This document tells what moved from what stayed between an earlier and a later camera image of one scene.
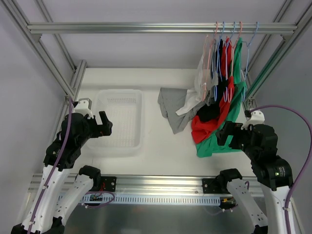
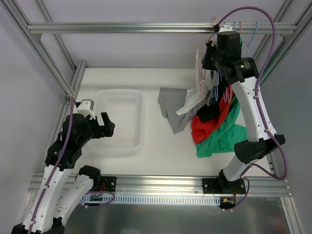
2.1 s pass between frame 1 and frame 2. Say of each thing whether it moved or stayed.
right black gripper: moved
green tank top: stayed
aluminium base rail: stayed
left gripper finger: stayed
